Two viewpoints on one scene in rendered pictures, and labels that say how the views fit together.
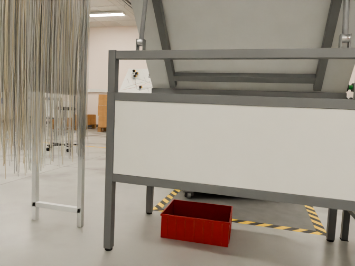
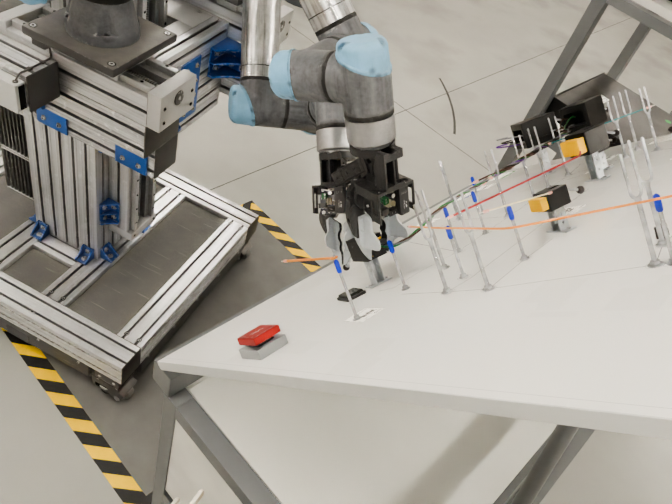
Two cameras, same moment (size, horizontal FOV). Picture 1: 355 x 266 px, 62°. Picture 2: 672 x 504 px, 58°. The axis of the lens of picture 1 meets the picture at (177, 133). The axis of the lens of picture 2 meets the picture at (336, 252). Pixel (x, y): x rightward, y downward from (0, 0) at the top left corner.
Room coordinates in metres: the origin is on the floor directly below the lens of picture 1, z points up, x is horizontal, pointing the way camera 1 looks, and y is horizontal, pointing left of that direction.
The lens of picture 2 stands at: (1.66, 0.70, 1.86)
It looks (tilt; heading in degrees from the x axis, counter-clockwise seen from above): 44 degrees down; 285
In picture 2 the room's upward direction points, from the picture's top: 21 degrees clockwise
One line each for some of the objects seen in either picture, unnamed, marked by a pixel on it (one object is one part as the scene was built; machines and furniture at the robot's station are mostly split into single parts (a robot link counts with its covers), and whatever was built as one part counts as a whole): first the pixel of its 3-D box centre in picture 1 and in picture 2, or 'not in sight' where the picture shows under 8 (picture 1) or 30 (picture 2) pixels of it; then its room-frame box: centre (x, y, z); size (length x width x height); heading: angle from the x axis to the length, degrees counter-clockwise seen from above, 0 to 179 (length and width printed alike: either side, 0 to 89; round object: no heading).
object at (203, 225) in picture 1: (197, 221); not in sight; (1.71, -0.15, 0.07); 0.39 x 0.29 x 0.14; 77
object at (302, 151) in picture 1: (233, 136); (428, 400); (1.55, -0.30, 0.60); 1.17 x 0.58 x 0.40; 74
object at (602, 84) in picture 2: not in sight; (618, 121); (1.48, -1.18, 1.09); 0.35 x 0.33 x 0.07; 74
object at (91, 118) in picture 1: (74, 121); not in sight; (8.83, 3.11, 0.22); 1.20 x 0.80 x 0.44; 168
